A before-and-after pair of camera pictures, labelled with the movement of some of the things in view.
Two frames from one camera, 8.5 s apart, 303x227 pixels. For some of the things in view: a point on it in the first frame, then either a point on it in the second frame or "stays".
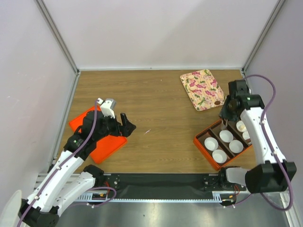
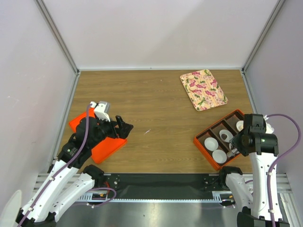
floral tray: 203,90 stays
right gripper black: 223,113 → 236,140
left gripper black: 125,129 stays
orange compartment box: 221,142 stays
